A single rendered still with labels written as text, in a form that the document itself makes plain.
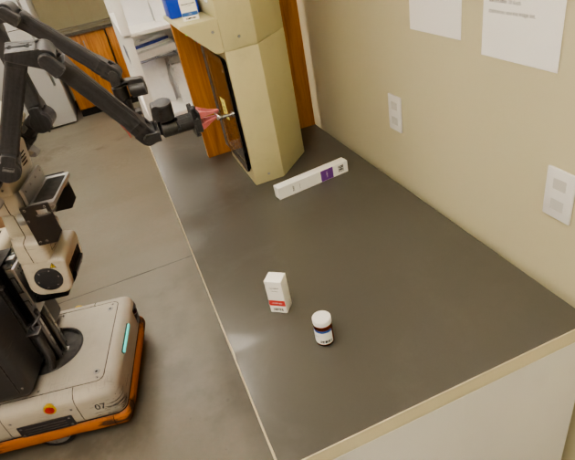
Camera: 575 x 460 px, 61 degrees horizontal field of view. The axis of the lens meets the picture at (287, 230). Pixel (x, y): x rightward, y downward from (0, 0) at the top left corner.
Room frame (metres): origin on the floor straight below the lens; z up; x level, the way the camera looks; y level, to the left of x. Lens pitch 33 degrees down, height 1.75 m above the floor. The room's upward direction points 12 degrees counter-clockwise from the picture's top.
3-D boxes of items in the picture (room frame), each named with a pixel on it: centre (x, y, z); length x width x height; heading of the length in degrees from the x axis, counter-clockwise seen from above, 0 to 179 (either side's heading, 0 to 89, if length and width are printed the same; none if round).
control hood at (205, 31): (1.71, 0.17, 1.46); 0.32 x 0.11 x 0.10; 15
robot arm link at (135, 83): (1.94, 0.48, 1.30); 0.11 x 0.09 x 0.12; 94
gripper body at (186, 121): (1.63, 0.26, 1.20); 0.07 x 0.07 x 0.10; 17
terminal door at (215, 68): (1.72, 0.13, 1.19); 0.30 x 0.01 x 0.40; 14
